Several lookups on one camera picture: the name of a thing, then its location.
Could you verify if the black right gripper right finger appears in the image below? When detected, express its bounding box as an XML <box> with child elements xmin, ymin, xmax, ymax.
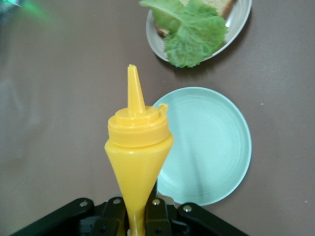
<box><xmin>145</xmin><ymin>198</ymin><xmax>249</xmax><ymax>236</ymax></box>

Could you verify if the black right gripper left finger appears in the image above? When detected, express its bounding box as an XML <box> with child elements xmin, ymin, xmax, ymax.
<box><xmin>9</xmin><ymin>196</ymin><xmax>130</xmax><ymax>236</ymax></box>

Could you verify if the yellow mustard squeeze bottle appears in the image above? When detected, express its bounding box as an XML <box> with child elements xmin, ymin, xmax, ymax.
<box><xmin>104</xmin><ymin>64</ymin><xmax>174</xmax><ymax>236</ymax></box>

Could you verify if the green lettuce leaf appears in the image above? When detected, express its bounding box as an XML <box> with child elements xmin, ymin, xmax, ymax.
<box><xmin>139</xmin><ymin>0</ymin><xmax>229</xmax><ymax>69</ymax></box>

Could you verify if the brown bread slice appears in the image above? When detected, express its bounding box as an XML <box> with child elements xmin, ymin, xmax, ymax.
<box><xmin>157</xmin><ymin>0</ymin><xmax>237</xmax><ymax>37</ymax></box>

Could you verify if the mint green plate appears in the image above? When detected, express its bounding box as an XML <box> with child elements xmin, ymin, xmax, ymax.
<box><xmin>151</xmin><ymin>86</ymin><xmax>252</xmax><ymax>207</ymax></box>

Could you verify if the beige plate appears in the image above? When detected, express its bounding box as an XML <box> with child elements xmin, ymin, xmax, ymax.
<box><xmin>145</xmin><ymin>0</ymin><xmax>253</xmax><ymax>62</ymax></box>

